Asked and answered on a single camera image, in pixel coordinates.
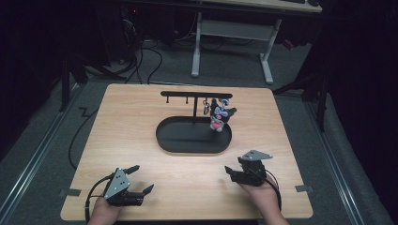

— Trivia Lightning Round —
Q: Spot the black key rack with tray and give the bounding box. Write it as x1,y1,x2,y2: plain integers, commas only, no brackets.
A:
155,90,234,155

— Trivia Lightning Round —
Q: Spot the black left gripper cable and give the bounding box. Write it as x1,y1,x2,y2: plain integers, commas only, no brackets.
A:
84,173,115,223

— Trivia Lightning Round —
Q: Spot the white-legged desk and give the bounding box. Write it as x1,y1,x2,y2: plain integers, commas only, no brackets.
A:
118,0,323,86

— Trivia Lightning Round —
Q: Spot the black metal stand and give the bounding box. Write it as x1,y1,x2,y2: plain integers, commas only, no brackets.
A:
58,55,90,113
271,73,330,133

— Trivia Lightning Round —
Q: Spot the grey tape piece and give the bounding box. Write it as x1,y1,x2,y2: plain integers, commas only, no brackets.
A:
58,187,82,198
294,184,314,193

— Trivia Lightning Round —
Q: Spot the black cable bundle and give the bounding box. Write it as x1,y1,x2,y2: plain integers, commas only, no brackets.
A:
123,18,164,86

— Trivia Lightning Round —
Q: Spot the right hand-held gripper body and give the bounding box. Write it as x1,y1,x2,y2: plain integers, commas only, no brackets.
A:
237,149,274,188

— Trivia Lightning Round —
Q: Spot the person's left hand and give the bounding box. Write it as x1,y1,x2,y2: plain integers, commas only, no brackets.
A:
92,196,123,220

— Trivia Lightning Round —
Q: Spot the metal floor rail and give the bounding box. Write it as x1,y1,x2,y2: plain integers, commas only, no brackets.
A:
304,99,366,225
0,83,80,221

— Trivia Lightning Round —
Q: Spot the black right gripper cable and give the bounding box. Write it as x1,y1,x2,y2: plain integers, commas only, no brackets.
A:
264,173,283,212

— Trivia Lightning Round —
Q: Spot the grey and white plush keychain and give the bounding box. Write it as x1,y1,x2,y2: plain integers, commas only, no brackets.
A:
209,97,237,133

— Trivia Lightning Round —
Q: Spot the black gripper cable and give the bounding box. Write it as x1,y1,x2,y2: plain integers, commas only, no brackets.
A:
264,173,283,212
84,173,115,223

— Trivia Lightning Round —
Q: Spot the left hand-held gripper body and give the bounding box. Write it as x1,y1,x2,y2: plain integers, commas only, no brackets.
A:
103,167,145,207

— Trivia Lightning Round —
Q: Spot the black floor cable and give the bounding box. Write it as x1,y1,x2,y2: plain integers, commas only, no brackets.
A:
68,107,101,172

